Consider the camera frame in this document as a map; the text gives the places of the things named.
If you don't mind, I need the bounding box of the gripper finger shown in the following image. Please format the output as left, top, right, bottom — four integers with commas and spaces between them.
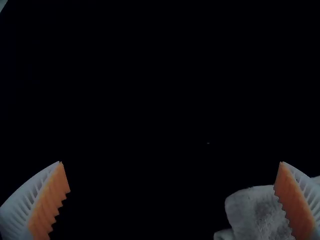
273, 161, 320, 240
0, 160, 72, 240

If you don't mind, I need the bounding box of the pale towel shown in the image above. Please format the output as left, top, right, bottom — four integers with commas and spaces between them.
213, 175, 320, 240

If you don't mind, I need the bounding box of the black mat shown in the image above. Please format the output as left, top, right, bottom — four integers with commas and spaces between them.
0, 0, 320, 240

